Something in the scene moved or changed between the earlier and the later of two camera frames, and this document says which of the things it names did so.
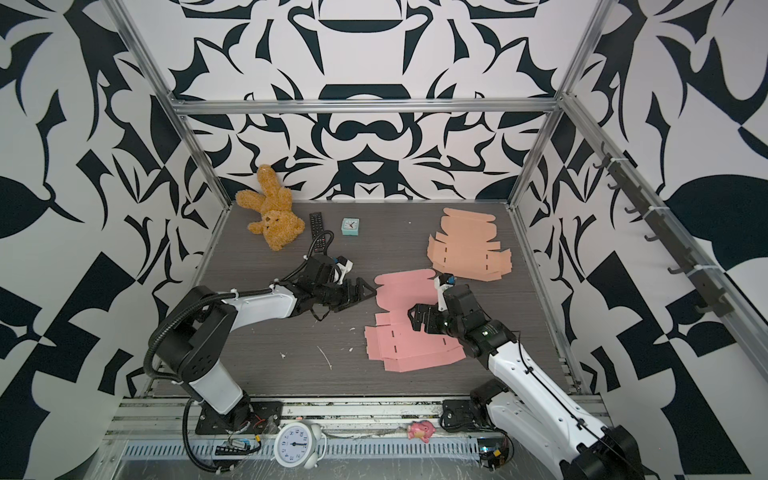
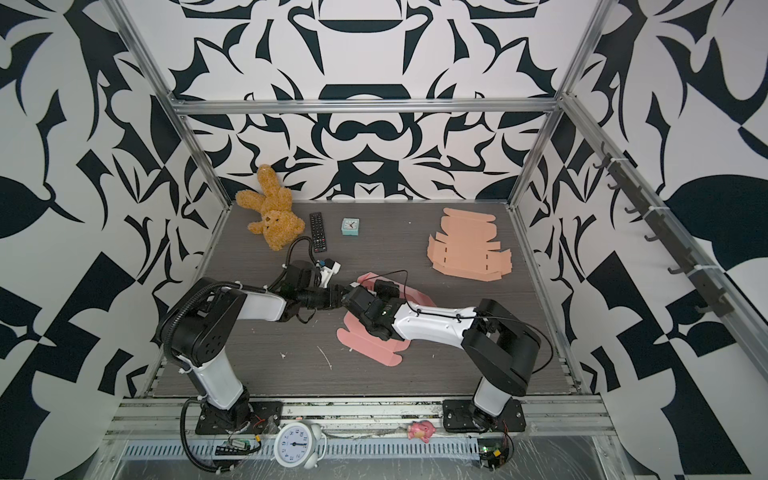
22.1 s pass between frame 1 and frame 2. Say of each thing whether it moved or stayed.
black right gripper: moved
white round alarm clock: stayed
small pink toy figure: stayed
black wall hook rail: stayed
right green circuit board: stayed
